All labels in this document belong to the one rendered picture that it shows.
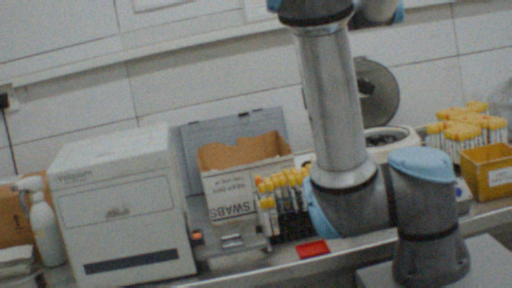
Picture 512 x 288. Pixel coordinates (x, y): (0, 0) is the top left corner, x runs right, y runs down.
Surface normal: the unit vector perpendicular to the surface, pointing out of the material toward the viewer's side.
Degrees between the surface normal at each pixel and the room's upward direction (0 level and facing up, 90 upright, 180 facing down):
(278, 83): 90
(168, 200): 90
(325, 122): 105
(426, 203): 90
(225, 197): 87
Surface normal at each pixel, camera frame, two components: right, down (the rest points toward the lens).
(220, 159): 0.12, 0.20
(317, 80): -0.47, 0.53
